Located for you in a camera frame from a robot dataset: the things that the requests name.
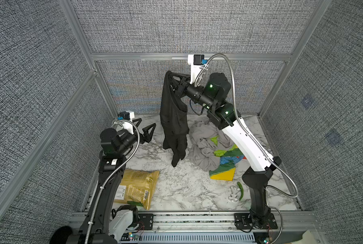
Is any neon green cloth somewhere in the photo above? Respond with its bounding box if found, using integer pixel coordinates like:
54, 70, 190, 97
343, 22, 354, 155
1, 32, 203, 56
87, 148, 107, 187
210, 136, 238, 157

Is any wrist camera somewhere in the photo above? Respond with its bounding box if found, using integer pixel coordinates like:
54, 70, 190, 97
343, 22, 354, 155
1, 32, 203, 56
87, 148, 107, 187
117, 110, 135, 122
188, 54, 207, 87

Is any right metal conduit cable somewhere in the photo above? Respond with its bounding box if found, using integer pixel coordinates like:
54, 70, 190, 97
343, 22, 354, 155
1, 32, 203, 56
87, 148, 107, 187
195, 53, 298, 199

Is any metal conduit cable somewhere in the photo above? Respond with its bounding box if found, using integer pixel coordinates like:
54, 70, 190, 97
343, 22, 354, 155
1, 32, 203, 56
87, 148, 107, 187
83, 119, 141, 244
195, 53, 298, 199

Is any black cloth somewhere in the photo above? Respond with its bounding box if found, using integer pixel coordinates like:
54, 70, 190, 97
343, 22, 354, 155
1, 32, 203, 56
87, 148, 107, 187
160, 71, 189, 167

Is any left metal conduit cable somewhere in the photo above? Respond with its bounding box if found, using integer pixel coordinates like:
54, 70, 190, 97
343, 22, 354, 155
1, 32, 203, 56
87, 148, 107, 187
83, 119, 141, 244

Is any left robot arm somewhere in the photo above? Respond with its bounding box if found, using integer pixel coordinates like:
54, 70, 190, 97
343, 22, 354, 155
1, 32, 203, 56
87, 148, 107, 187
64, 119, 157, 244

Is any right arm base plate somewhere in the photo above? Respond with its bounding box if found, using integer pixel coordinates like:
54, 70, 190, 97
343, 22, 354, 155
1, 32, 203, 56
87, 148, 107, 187
233, 212, 278, 231

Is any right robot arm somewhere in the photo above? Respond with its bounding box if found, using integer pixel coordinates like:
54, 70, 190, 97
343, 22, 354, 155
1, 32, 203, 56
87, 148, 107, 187
164, 71, 281, 229

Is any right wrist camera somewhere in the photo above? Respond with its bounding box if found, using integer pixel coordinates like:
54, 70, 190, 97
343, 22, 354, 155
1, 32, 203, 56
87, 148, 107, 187
188, 54, 207, 87

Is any green chili pepper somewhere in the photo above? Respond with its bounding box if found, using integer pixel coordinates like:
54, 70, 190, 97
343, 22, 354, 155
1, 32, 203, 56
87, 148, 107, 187
237, 182, 244, 201

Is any multicolour patterned cloth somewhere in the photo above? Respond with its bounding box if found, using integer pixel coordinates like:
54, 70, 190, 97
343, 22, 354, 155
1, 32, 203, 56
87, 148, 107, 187
209, 147, 246, 181

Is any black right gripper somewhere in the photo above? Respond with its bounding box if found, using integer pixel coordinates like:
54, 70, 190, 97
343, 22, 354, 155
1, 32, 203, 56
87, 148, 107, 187
170, 72, 217, 114

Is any aluminium mounting rail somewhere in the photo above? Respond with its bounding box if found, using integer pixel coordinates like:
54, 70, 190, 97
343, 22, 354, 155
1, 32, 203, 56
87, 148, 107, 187
121, 210, 328, 244

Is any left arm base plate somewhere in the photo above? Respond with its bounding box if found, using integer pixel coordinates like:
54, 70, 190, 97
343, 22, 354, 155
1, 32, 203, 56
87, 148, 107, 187
126, 212, 154, 231

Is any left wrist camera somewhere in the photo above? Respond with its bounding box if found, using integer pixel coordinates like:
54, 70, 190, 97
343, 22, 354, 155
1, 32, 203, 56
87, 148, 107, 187
117, 110, 135, 122

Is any yellow snack bag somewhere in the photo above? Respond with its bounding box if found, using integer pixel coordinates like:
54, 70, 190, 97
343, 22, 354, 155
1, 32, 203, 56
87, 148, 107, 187
114, 169, 160, 210

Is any grey cloth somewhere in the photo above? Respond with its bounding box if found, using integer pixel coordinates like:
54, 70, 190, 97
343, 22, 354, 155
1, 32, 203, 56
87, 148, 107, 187
189, 119, 234, 172

